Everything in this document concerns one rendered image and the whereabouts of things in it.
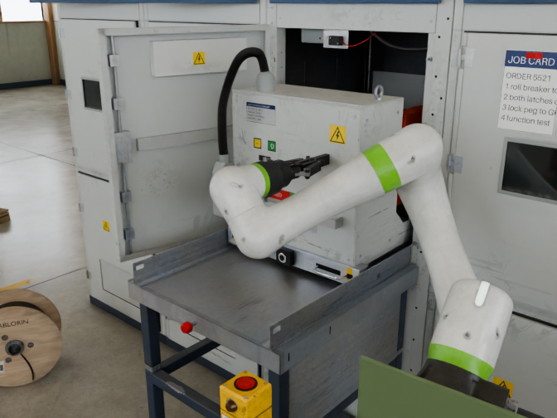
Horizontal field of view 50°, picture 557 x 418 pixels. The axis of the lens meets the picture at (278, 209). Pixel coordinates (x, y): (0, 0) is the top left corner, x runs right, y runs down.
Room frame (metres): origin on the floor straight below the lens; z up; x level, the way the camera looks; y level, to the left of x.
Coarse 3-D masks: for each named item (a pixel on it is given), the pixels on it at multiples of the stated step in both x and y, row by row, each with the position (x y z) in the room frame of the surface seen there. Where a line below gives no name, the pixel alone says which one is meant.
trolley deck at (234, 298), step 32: (224, 256) 1.84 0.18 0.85; (128, 288) 1.65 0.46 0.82; (160, 288) 1.61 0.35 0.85; (192, 288) 1.61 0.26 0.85; (224, 288) 1.61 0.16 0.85; (256, 288) 1.61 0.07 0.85; (288, 288) 1.61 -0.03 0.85; (320, 288) 1.61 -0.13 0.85; (384, 288) 1.60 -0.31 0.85; (192, 320) 1.46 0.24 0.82; (224, 320) 1.42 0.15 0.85; (256, 320) 1.42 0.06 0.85; (352, 320) 1.48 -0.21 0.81; (256, 352) 1.30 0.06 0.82; (288, 352) 1.27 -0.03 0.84
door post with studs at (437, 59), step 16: (448, 0) 1.74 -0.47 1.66; (448, 16) 1.74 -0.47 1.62; (448, 32) 1.74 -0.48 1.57; (432, 48) 1.77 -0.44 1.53; (448, 48) 1.74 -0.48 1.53; (432, 64) 1.77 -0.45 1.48; (432, 80) 1.76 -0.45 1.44; (432, 96) 1.76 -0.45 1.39; (432, 112) 1.76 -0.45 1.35; (416, 240) 1.77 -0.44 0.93; (416, 256) 1.77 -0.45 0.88; (416, 304) 1.76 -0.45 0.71; (416, 320) 1.75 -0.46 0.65; (416, 336) 1.75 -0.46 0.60; (416, 352) 1.75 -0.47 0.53; (416, 368) 1.74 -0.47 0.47
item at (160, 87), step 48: (96, 48) 1.83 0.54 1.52; (144, 48) 1.92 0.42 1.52; (192, 48) 1.99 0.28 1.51; (240, 48) 2.11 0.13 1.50; (144, 96) 1.92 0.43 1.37; (192, 96) 2.02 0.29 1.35; (144, 144) 1.89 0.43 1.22; (192, 144) 2.01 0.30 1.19; (144, 192) 1.90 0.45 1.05; (192, 192) 2.01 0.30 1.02; (144, 240) 1.89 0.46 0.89; (192, 240) 1.97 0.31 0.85
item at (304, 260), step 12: (228, 228) 1.92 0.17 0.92; (228, 240) 1.92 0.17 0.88; (300, 252) 1.71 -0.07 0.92; (300, 264) 1.71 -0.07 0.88; (312, 264) 1.68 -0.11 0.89; (324, 264) 1.65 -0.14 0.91; (336, 264) 1.62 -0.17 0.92; (360, 264) 1.61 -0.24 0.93; (324, 276) 1.65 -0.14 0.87; (336, 276) 1.62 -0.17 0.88; (348, 276) 1.59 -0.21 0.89
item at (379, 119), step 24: (288, 96) 1.76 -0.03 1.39; (312, 96) 1.77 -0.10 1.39; (336, 96) 1.77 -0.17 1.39; (360, 96) 1.77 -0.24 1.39; (384, 96) 1.77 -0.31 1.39; (384, 120) 1.68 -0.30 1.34; (360, 144) 1.59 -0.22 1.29; (360, 216) 1.60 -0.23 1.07; (384, 216) 1.70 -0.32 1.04; (360, 240) 1.61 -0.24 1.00; (384, 240) 1.71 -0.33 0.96; (408, 240) 1.83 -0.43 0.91
